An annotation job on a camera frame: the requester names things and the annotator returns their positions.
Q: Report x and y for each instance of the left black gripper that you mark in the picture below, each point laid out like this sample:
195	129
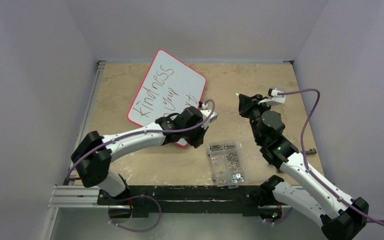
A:
199	139

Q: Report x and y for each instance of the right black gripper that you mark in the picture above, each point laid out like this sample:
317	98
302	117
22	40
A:
249	106

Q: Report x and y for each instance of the pink framed whiteboard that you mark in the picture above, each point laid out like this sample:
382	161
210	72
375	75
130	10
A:
168	87

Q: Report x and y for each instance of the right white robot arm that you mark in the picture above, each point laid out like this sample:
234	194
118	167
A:
334	211

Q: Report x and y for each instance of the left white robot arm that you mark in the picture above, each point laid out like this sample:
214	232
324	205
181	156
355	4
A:
95	153

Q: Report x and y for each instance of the clear plastic screw box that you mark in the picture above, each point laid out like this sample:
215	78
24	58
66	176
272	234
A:
238	162

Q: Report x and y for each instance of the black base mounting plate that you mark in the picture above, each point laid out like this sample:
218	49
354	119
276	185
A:
139	201

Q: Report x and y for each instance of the black metal clamp tool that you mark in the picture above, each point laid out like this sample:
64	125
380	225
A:
312	151

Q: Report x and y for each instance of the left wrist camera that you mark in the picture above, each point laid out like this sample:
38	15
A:
209	115

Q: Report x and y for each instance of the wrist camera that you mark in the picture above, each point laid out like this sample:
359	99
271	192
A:
209	115
275	96

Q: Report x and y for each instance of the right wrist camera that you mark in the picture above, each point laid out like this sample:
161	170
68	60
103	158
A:
275	96

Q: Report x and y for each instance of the aluminium frame rail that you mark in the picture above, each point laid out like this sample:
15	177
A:
75	196

